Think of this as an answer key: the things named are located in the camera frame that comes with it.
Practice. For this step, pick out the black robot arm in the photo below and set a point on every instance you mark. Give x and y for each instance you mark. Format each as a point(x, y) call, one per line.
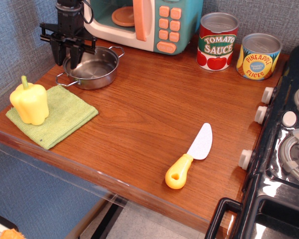
point(68, 2)

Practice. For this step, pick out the toy microwave teal and cream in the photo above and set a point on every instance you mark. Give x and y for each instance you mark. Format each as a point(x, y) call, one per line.
point(161, 26)

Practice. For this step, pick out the pineapple slices can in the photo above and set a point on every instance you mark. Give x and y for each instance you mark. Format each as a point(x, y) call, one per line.
point(258, 56)

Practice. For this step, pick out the orange microwave turntable plate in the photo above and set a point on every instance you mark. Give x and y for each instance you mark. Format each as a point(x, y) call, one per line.
point(124, 16)

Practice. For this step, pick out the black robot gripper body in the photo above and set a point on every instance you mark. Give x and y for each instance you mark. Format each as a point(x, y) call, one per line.
point(69, 28)

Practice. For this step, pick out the small stainless steel pot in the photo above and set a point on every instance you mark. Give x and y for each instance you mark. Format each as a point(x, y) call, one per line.
point(95, 71)

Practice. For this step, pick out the grey stove knob upper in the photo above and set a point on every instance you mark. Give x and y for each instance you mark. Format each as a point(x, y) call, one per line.
point(267, 95)

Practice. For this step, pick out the orange object at corner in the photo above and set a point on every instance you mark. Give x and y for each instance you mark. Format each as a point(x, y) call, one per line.
point(11, 234)

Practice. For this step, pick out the green folded cloth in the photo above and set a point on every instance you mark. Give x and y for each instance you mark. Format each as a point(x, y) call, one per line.
point(67, 113)

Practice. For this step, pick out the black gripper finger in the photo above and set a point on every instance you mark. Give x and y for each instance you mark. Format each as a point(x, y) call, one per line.
point(58, 51)
point(76, 53)

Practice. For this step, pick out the grey stove knob lower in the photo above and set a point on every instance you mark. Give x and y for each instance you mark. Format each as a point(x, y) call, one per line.
point(245, 158)

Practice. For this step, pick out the toy knife yellow handle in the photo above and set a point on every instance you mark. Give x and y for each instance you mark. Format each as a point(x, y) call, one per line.
point(176, 175)

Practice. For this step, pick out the grey stove knob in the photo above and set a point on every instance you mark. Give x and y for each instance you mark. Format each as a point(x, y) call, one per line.
point(245, 158)
point(260, 114)
point(267, 95)

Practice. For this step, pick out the tomato sauce can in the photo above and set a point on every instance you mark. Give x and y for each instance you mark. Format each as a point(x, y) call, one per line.
point(217, 37)

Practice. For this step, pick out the black toy stove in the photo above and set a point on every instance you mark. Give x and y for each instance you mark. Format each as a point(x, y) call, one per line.
point(270, 204)

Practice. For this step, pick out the grey stove knob middle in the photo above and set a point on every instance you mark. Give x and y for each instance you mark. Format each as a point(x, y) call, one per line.
point(260, 114)

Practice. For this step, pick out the yellow toy bell pepper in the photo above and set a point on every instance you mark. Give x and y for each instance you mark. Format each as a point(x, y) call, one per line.
point(30, 101)

